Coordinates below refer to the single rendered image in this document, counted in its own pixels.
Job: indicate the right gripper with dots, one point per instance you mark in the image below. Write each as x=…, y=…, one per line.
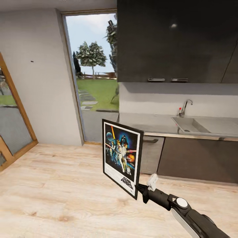
x=149, y=194

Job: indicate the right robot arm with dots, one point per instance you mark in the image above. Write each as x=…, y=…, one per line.
x=197, y=225

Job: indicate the poster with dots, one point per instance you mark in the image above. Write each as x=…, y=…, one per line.
x=122, y=150

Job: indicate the dishwasher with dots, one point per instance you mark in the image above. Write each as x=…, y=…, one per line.
x=151, y=151

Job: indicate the drop in sink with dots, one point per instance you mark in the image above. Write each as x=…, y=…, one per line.
x=205, y=126

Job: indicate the fixed window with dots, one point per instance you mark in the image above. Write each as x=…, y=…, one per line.
x=91, y=40

